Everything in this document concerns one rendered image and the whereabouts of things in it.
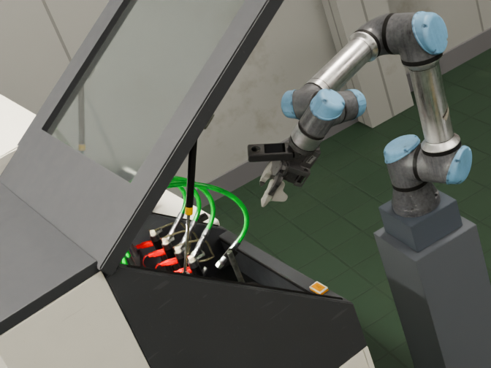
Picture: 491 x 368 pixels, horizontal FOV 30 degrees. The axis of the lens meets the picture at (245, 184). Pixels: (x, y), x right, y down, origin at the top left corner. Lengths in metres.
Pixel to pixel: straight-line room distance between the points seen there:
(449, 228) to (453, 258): 0.09
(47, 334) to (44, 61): 2.72
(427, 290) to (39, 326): 1.35
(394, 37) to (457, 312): 0.98
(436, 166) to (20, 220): 1.20
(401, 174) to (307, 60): 2.47
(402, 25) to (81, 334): 1.20
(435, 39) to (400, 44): 0.10
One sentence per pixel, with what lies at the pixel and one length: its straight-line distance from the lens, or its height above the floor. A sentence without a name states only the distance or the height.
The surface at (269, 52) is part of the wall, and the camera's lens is 5.09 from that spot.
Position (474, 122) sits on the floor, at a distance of 5.16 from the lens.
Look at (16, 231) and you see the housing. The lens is 2.35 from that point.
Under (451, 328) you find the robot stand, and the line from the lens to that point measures 3.10.
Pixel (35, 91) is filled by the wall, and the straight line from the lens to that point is 4.68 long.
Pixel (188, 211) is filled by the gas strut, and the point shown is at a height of 1.46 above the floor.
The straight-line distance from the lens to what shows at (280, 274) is 2.75.
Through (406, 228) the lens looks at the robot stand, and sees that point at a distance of 2.88.
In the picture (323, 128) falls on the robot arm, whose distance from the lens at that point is 2.24.
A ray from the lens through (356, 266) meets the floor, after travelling 4.29.
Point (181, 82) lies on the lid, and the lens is 2.21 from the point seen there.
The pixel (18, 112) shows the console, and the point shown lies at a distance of 2.94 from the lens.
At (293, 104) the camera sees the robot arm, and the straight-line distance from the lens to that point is 2.38.
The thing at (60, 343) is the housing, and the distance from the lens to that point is 2.11.
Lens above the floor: 2.51
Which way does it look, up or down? 29 degrees down
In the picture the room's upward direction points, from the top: 21 degrees counter-clockwise
